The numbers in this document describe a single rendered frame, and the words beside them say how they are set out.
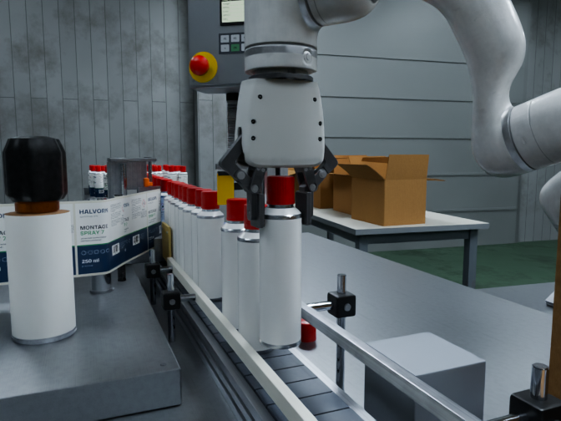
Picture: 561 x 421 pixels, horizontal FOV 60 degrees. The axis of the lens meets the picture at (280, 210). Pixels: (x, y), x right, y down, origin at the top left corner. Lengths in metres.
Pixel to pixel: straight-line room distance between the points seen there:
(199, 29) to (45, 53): 4.35
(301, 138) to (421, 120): 5.54
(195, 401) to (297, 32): 0.47
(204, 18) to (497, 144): 0.60
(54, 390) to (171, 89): 4.71
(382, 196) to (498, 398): 1.92
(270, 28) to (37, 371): 0.51
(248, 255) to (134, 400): 0.23
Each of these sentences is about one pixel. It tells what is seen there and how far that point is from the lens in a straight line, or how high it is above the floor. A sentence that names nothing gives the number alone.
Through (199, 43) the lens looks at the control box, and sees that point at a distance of 1.02.
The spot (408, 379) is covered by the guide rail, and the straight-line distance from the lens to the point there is 0.45.
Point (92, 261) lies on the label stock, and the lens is 1.01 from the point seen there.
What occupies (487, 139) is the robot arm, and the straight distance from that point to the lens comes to 0.94.
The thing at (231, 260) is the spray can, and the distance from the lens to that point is 0.74.
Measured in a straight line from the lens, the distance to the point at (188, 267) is 1.01.
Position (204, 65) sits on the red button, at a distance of 0.98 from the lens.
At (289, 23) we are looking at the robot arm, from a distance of 0.55.
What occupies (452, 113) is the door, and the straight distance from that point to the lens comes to 6.32.
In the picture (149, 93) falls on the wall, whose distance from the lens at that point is 5.22.
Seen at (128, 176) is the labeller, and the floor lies 1.10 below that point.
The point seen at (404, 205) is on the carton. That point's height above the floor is 0.89.
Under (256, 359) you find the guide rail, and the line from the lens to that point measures 0.59.
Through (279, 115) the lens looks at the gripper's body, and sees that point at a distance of 0.55.
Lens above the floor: 1.15
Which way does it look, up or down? 7 degrees down
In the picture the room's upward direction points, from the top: straight up
